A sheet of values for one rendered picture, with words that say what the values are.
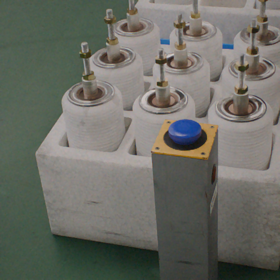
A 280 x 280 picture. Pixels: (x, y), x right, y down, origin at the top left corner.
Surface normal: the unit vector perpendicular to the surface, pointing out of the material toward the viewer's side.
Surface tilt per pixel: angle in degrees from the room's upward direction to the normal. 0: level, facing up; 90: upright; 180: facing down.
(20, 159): 0
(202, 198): 90
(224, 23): 90
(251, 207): 90
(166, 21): 90
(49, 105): 0
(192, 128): 0
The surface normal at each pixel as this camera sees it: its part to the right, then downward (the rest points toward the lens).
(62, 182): -0.28, 0.58
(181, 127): -0.07, -0.81
